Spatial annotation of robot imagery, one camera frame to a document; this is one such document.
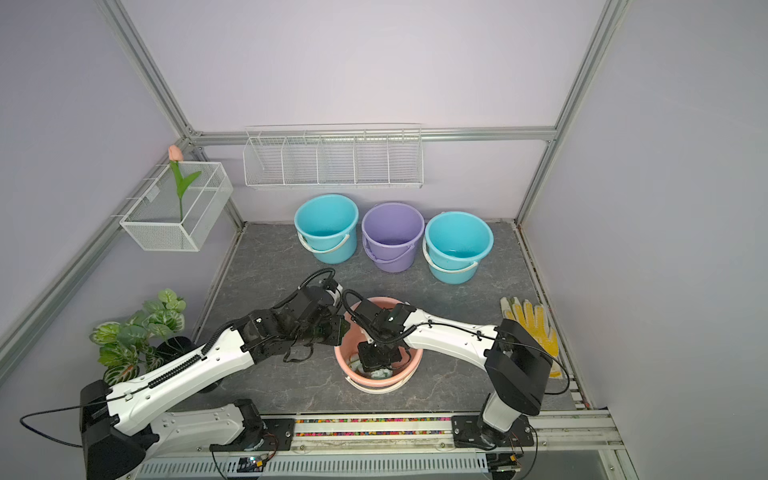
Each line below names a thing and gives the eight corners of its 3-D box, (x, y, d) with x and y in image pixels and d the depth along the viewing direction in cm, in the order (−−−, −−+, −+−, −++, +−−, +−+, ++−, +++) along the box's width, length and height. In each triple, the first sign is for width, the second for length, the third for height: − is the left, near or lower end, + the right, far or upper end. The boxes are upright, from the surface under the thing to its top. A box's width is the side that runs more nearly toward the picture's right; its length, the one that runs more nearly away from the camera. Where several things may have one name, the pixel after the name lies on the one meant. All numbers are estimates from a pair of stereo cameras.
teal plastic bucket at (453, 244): (424, 294, 102) (428, 262, 88) (421, 246, 116) (424, 211, 102) (486, 294, 102) (501, 261, 88) (475, 246, 116) (486, 211, 102)
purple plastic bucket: (365, 281, 106) (360, 248, 91) (369, 237, 119) (365, 202, 105) (422, 281, 106) (426, 248, 91) (419, 237, 119) (422, 202, 105)
